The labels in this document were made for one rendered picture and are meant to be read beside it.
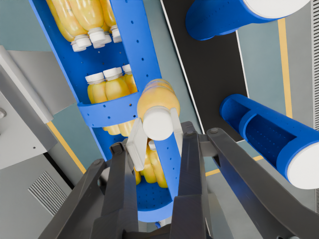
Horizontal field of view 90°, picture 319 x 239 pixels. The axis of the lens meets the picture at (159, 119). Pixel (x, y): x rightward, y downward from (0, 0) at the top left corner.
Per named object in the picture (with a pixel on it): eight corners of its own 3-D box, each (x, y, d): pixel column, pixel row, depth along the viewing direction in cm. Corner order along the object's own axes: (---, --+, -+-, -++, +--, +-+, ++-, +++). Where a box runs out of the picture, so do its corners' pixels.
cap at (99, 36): (103, 30, 40) (106, 37, 41) (103, 32, 44) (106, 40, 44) (88, 33, 39) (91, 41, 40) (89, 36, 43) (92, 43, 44)
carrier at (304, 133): (245, 89, 150) (216, 99, 153) (351, 130, 69) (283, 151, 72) (250, 115, 160) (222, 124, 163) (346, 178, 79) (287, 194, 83)
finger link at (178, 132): (173, 132, 13) (182, 130, 13) (169, 108, 20) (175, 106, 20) (182, 160, 15) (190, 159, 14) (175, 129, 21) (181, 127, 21)
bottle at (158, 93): (141, 103, 39) (127, 139, 22) (147, 74, 37) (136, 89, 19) (169, 109, 40) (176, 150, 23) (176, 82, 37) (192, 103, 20)
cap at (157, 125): (141, 131, 22) (139, 137, 20) (147, 104, 20) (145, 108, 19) (168, 137, 22) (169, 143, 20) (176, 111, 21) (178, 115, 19)
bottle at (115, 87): (125, 139, 48) (101, 78, 41) (119, 133, 54) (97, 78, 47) (145, 130, 51) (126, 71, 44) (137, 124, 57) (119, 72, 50)
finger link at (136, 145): (144, 170, 15) (136, 172, 15) (147, 136, 21) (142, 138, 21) (133, 143, 14) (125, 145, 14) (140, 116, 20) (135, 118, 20)
